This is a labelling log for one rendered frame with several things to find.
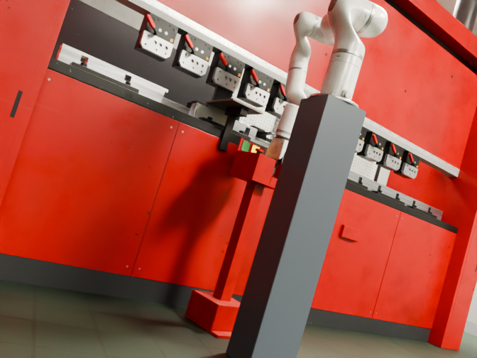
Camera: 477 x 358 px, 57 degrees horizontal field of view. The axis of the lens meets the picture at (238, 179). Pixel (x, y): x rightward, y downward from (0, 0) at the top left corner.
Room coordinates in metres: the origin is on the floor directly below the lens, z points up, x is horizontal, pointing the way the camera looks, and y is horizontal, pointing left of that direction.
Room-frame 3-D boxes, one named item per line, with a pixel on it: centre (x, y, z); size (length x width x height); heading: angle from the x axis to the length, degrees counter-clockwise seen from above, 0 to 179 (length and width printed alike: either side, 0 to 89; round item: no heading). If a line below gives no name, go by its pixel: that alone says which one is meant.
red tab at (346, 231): (2.69, -0.74, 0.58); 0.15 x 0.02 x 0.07; 123
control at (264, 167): (2.01, -0.08, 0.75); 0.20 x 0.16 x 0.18; 129
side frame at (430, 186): (3.65, -1.62, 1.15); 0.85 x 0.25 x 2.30; 33
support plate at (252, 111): (2.14, 0.12, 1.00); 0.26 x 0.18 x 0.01; 33
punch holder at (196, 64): (2.15, 0.39, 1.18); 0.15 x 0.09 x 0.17; 123
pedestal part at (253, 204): (2.01, -0.08, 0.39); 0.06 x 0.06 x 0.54; 39
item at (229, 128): (2.11, 0.10, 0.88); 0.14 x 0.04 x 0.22; 33
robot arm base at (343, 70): (1.64, -0.26, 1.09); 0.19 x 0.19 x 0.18
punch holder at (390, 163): (3.01, -0.95, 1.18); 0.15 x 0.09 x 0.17; 123
